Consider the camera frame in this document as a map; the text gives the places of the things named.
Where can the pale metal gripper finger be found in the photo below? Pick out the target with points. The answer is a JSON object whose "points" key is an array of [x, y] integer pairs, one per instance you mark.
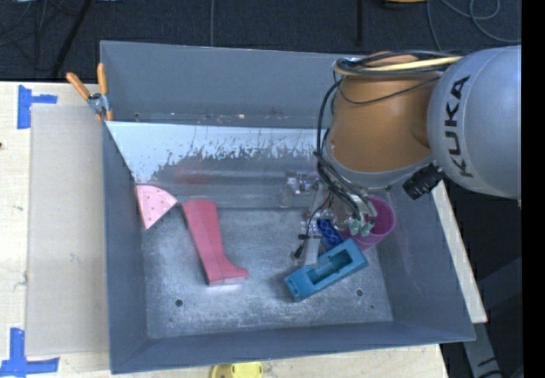
{"points": [[311, 249], [318, 202]]}

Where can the dark blue toy brick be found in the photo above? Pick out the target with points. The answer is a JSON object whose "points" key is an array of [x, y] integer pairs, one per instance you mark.
{"points": [[330, 233]]}

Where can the teal hollow rectangular block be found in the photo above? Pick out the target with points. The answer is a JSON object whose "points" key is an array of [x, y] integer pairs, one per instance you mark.
{"points": [[304, 282]]}

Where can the purple plastic cup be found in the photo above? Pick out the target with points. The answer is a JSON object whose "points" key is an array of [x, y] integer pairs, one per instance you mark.
{"points": [[381, 214]]}

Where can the grey metal bin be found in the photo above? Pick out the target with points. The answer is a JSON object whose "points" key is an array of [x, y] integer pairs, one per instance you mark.
{"points": [[255, 308]]}

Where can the red boot-shaped block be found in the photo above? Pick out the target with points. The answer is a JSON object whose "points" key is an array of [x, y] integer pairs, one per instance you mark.
{"points": [[210, 240]]}

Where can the pink wedge with dots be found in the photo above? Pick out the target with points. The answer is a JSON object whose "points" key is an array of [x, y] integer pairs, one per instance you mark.
{"points": [[151, 204]]}

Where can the pale flat board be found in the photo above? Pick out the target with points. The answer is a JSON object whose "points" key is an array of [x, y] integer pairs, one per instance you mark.
{"points": [[66, 231]]}

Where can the black cylinder on white bracket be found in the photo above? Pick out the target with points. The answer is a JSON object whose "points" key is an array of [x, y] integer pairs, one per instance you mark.
{"points": [[422, 182]]}

